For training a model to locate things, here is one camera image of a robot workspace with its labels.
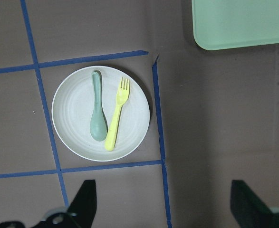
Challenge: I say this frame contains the yellow plastic fork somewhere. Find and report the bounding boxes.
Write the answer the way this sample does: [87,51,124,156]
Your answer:
[105,77,130,151]

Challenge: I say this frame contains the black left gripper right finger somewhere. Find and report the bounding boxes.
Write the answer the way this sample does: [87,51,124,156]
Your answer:
[230,180,279,228]

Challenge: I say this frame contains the brown paper table cover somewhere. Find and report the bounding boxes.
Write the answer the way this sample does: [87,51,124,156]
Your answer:
[0,0,279,228]

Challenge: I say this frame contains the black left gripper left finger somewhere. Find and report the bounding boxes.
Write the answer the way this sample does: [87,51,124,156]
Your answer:
[0,179,97,228]

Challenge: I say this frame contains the light green tray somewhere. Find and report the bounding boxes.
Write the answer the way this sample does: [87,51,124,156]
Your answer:
[192,0,279,51]

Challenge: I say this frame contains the white round plate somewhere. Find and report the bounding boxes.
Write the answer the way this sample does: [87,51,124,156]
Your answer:
[52,66,150,162]

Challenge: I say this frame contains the green plastic spoon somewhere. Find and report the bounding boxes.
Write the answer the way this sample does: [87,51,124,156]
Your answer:
[90,71,107,142]

